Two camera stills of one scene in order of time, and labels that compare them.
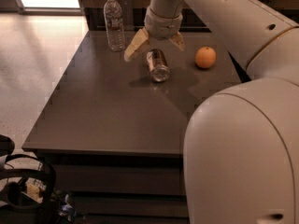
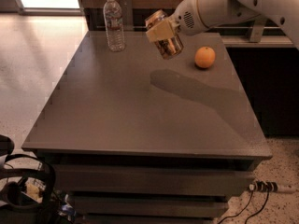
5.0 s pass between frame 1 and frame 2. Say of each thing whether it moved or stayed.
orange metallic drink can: moved
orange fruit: stayed
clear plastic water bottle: stayed
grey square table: stayed
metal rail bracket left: stayed
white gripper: moved
